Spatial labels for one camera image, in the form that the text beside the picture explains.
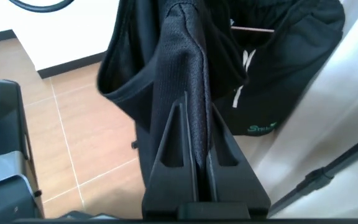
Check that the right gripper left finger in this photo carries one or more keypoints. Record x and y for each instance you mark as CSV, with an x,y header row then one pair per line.
x,y
169,183

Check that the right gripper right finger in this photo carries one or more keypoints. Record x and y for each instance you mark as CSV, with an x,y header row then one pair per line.
x,y
238,183

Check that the black shorts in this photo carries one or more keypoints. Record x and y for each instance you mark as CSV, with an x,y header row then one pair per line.
x,y
291,77

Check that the black garment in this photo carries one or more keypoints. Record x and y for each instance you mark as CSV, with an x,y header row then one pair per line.
x,y
182,62

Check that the pink clothes hanger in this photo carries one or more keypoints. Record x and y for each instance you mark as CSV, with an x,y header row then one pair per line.
x,y
253,29

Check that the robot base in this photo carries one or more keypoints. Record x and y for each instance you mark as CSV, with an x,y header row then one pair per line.
x,y
5,140

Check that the black clothes rack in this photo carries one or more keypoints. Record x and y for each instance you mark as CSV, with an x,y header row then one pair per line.
x,y
319,179

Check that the white curtain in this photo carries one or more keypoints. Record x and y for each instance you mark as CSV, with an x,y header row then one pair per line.
x,y
337,93

